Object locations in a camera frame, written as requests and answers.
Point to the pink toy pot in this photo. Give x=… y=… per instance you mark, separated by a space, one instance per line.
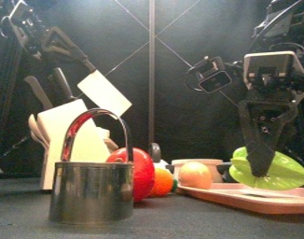
x=192 y=161

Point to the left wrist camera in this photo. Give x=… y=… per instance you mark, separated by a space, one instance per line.
x=18 y=12

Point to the grey metal frame pole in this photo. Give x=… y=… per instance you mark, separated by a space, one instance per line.
x=152 y=62

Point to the green toy starfruit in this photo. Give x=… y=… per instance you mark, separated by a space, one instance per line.
x=286 y=174

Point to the pink cutting board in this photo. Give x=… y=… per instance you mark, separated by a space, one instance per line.
x=241 y=199

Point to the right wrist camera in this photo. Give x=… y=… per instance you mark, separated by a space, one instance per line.
x=212 y=79

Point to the peach coloured fruit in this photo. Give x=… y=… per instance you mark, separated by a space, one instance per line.
x=194 y=175

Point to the red toy tomato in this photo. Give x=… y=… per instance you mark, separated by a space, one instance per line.
x=141 y=174

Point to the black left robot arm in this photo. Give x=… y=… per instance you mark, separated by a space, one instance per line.
x=2 y=12

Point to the orange toy fruit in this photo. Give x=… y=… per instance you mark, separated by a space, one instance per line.
x=161 y=183

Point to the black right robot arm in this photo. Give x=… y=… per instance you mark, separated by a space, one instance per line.
x=282 y=25

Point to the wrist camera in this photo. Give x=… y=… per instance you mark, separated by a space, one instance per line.
x=212 y=79
x=18 y=12

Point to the white knife block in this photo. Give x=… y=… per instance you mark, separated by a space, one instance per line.
x=74 y=140

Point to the white toy cleaver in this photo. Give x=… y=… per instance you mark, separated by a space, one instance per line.
x=104 y=93

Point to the beige wooden utensil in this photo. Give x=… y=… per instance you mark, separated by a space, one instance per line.
x=110 y=145
x=33 y=127

